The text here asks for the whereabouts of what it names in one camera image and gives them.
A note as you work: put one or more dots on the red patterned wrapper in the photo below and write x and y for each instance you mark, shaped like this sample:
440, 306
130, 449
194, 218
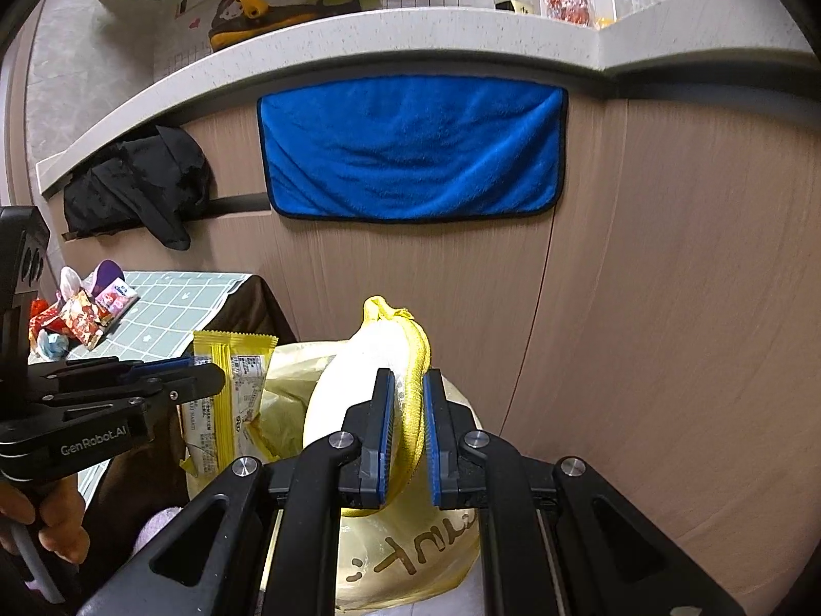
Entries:
83, 321

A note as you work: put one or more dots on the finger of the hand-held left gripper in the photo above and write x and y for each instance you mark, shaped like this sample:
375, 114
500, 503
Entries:
192, 385
154, 367

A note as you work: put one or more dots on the white stone counter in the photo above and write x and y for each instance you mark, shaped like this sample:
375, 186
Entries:
449, 32

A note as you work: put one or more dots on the person's left hand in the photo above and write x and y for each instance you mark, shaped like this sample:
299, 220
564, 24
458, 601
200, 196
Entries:
61, 526

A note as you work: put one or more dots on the yellow white foam wrapper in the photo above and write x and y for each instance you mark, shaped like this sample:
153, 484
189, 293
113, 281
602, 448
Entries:
359, 359

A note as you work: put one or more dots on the green grid mat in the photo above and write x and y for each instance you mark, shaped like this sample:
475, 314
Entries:
173, 308

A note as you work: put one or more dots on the purple wrapper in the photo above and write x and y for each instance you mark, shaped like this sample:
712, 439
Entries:
106, 273

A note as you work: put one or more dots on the yellow snack wrapper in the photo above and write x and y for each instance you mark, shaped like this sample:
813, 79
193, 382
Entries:
221, 410

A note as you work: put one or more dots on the pink fluffy cloth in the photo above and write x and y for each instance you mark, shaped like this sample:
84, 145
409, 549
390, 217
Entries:
157, 529

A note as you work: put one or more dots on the yellow plastic bag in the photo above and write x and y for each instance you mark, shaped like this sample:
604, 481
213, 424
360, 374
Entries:
410, 558

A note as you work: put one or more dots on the pink cartoon tissue pack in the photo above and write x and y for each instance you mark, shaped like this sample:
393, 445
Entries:
118, 298

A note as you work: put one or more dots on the black cloth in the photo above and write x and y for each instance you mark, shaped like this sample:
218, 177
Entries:
135, 192

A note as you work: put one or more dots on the blue towel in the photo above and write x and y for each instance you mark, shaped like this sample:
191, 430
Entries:
410, 147

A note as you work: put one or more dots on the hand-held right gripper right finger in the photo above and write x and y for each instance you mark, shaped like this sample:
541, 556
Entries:
433, 443

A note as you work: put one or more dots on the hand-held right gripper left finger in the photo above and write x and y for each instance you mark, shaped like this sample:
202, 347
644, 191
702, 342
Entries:
383, 436

